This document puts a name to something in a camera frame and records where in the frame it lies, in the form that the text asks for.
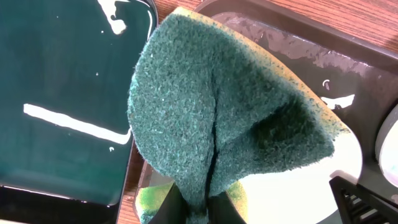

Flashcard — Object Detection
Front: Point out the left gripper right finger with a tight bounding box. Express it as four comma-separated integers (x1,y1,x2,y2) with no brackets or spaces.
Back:
208,192,246,224

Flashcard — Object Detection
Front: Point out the large black tray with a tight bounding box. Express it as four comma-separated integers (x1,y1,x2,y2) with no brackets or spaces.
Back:
135,1,397,223

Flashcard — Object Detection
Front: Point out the white plate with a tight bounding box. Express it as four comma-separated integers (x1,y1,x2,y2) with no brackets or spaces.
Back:
136,130,364,224
375,105,398,187

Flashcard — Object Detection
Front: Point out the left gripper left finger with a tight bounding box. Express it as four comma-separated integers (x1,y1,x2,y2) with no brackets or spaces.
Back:
148,184,188,224

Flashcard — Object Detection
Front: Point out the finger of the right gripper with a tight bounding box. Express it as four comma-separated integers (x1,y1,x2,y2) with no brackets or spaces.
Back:
329,176,397,224

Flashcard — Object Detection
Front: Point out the small black water tray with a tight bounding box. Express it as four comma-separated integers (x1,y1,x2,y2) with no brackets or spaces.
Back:
1,0,159,223

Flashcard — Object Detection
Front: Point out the green yellow sponge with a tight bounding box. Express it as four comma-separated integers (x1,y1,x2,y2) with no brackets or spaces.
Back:
127,7,348,223

